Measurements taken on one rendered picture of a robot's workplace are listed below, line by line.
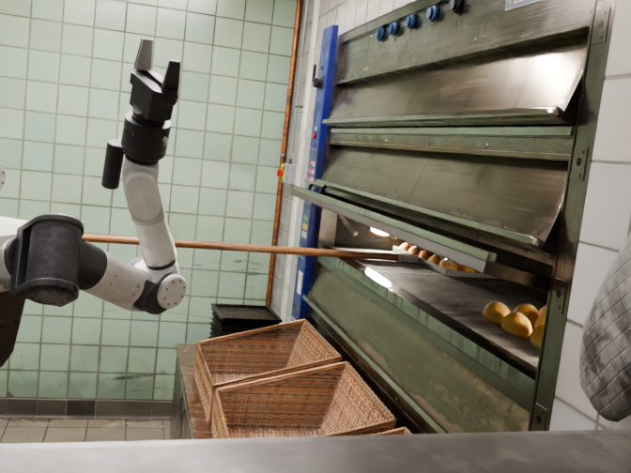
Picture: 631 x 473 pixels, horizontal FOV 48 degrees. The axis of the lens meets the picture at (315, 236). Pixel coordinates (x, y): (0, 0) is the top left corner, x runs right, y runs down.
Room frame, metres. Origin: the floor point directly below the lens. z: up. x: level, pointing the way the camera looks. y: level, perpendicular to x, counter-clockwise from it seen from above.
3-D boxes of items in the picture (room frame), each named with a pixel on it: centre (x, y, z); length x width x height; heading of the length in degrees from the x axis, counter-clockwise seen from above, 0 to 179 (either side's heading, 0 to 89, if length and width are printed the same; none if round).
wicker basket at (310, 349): (2.77, 0.15, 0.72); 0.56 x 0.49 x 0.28; 16
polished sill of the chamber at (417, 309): (2.30, -0.28, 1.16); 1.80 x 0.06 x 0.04; 15
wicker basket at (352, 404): (2.20, 0.00, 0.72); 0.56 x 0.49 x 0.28; 13
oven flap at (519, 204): (2.29, -0.25, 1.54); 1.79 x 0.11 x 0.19; 15
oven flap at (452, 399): (2.29, -0.25, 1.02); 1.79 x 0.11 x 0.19; 15
